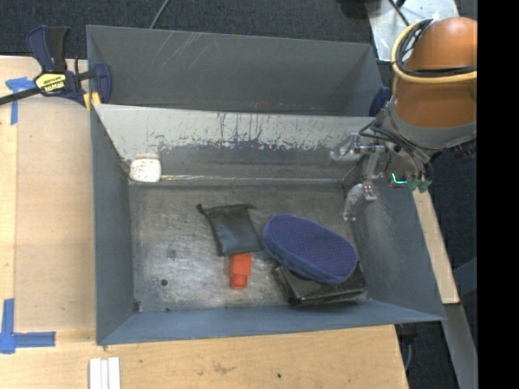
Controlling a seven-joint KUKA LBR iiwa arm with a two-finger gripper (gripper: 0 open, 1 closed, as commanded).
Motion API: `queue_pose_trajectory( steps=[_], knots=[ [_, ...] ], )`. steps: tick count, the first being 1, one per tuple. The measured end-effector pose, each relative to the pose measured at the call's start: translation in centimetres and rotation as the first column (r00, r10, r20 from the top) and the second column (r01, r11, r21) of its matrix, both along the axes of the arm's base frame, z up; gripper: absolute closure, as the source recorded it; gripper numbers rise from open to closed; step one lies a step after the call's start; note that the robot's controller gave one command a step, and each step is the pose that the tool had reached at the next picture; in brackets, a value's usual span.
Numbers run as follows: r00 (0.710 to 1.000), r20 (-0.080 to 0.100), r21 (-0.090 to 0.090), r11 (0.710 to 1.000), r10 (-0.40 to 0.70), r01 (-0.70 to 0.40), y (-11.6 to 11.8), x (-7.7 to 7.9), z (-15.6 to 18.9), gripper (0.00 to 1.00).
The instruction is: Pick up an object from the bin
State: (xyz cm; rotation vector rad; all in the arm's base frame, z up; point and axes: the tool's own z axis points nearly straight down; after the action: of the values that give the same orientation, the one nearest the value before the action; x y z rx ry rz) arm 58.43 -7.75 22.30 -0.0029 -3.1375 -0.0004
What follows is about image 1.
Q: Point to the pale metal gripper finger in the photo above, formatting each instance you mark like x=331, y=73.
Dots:
x=357, y=144
x=367, y=192

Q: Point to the blue oval cushion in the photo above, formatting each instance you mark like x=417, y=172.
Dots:
x=310, y=247

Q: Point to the black flat box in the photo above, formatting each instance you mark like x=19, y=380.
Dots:
x=324, y=292

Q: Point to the black soft pouch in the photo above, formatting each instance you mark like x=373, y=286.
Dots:
x=235, y=229

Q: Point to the orange-red plastic bolt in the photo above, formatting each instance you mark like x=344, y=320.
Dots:
x=239, y=272

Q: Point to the grey metal bin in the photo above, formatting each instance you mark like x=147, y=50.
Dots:
x=182, y=266

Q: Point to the white rounded block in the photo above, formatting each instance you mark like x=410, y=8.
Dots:
x=144, y=170

